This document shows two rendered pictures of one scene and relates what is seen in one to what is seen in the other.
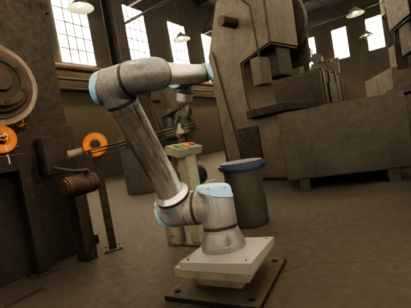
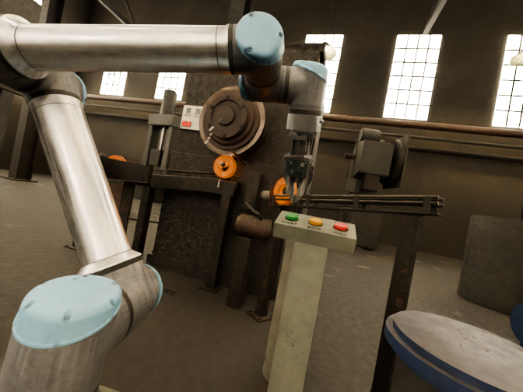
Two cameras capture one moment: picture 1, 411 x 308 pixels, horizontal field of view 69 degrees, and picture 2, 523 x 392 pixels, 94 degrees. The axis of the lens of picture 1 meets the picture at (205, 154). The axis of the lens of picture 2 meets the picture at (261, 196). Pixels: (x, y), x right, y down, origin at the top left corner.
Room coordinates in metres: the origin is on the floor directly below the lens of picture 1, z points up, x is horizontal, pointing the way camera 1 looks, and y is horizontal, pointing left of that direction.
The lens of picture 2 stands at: (1.41, -0.54, 0.65)
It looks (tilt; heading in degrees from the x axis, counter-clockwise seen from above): 0 degrees down; 71
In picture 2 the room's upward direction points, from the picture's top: 10 degrees clockwise
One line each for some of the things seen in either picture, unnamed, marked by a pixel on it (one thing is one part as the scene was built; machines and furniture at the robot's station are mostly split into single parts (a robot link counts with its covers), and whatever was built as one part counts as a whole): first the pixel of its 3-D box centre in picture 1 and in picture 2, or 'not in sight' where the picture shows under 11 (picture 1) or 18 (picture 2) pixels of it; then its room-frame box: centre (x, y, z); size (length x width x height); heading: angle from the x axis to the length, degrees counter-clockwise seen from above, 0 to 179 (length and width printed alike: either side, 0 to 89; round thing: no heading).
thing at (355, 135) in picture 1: (337, 140); not in sight; (2.98, -1.33, 0.39); 1.03 x 0.83 x 0.77; 71
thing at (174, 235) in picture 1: (170, 202); (290, 307); (1.88, 0.27, 0.26); 0.12 x 0.12 x 0.52
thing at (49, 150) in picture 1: (46, 156); (254, 190); (1.88, 0.99, 0.68); 0.11 x 0.08 x 0.24; 56
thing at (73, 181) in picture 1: (85, 216); (249, 261); (1.87, 0.81, 0.27); 0.22 x 0.13 x 0.53; 146
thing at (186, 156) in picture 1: (192, 192); (298, 315); (1.82, 0.12, 0.31); 0.24 x 0.16 x 0.62; 146
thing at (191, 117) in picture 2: not in sight; (197, 118); (1.45, 1.39, 1.15); 0.26 x 0.02 x 0.18; 146
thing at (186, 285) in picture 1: (227, 271); not in sight; (1.25, -0.01, 0.04); 0.40 x 0.40 x 0.08; 62
